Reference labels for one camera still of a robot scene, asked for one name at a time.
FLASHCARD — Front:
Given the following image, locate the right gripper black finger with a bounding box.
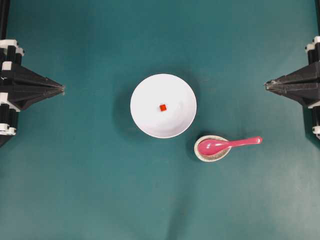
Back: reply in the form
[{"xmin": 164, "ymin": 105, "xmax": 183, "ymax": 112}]
[
  {"xmin": 265, "ymin": 84, "xmax": 313, "ymax": 108},
  {"xmin": 264, "ymin": 61, "xmax": 320, "ymax": 88}
]

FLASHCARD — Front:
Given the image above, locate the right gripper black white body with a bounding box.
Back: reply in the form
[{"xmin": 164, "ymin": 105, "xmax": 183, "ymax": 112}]
[{"xmin": 305, "ymin": 35, "xmax": 320, "ymax": 139}]

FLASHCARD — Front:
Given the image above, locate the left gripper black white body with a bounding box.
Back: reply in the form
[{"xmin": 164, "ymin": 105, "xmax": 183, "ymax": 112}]
[{"xmin": 0, "ymin": 39, "xmax": 24, "ymax": 135}]

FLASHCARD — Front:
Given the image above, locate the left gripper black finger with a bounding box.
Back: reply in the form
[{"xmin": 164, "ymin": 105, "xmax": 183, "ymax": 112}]
[
  {"xmin": 9, "ymin": 62, "xmax": 64, "ymax": 88},
  {"xmin": 7, "ymin": 86, "xmax": 65, "ymax": 111}
]

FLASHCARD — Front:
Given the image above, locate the pink plastic spoon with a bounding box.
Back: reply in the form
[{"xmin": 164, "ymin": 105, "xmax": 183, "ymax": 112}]
[{"xmin": 197, "ymin": 136, "xmax": 263, "ymax": 156}]

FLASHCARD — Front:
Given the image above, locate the small red block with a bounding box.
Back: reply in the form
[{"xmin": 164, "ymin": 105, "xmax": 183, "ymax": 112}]
[{"xmin": 159, "ymin": 104, "xmax": 167, "ymax": 112}]

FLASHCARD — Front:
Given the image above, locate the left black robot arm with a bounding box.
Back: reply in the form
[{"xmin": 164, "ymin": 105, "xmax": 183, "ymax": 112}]
[{"xmin": 0, "ymin": 0, "xmax": 65, "ymax": 137}]

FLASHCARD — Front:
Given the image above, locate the large white bowl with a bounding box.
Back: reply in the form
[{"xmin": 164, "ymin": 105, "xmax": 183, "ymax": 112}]
[{"xmin": 130, "ymin": 73, "xmax": 197, "ymax": 139}]

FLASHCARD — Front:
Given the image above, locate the small speckled ceramic dish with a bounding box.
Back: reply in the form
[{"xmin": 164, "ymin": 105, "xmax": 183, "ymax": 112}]
[{"xmin": 193, "ymin": 135, "xmax": 231, "ymax": 163}]

